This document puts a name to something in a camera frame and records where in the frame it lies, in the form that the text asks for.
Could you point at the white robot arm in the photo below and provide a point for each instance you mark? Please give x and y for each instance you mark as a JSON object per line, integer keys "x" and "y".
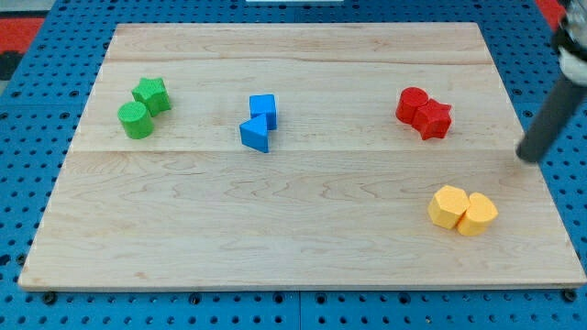
{"x": 569, "y": 41}

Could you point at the yellow hexagon block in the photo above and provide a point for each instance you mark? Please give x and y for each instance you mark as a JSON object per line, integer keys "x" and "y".
{"x": 447, "y": 207}

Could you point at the green star block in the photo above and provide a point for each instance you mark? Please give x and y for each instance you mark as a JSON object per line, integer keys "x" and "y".
{"x": 153, "y": 94}

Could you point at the blue cube block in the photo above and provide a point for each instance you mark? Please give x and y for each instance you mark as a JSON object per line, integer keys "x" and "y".
{"x": 264, "y": 104}

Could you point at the yellow heart block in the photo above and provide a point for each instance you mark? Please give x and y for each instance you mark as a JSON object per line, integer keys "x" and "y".
{"x": 478, "y": 216}

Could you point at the red cylinder block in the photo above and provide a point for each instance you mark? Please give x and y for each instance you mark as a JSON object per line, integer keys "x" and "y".
{"x": 411, "y": 98}

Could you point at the green cylinder block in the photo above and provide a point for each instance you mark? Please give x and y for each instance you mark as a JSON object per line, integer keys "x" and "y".
{"x": 135, "y": 119}

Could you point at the wooden board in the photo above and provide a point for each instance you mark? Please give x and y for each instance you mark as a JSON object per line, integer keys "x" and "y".
{"x": 339, "y": 203}

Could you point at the blue triangle block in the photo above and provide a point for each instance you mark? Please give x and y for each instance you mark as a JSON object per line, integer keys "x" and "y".
{"x": 254, "y": 133}

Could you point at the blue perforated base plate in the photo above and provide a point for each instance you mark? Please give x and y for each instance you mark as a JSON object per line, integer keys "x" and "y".
{"x": 43, "y": 102}

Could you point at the red star block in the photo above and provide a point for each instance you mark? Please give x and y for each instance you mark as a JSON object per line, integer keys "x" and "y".
{"x": 432, "y": 120}

